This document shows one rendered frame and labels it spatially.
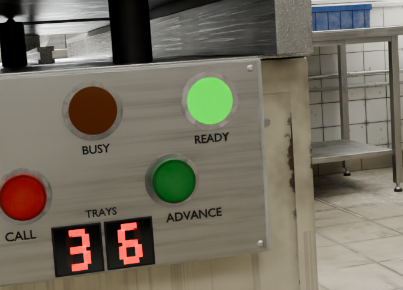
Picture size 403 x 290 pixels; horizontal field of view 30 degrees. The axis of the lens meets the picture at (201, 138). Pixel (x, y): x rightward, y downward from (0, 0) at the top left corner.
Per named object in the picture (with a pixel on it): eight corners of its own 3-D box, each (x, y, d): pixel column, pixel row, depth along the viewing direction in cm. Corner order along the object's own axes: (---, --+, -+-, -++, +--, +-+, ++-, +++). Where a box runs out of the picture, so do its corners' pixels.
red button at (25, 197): (1, 219, 50) (-3, 174, 49) (47, 214, 50) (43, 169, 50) (1, 224, 48) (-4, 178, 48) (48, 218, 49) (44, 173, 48)
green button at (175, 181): (150, 202, 52) (147, 159, 52) (192, 197, 53) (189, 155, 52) (155, 206, 51) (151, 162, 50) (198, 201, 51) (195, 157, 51)
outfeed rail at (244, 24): (67, 58, 245) (65, 37, 245) (77, 57, 246) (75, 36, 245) (278, 54, 52) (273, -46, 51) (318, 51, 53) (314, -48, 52)
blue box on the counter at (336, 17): (308, 33, 400) (307, 6, 399) (283, 35, 429) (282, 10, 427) (373, 29, 413) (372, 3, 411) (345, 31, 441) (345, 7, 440)
